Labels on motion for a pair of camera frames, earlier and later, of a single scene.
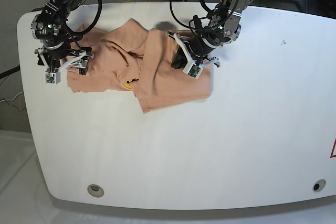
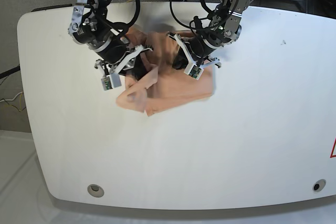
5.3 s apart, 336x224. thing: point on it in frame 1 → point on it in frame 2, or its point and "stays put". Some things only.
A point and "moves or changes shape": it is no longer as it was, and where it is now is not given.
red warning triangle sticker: x=331 y=155 stays put
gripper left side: x=59 y=49 → x=115 y=50
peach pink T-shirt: x=128 y=58 moves or changes shape
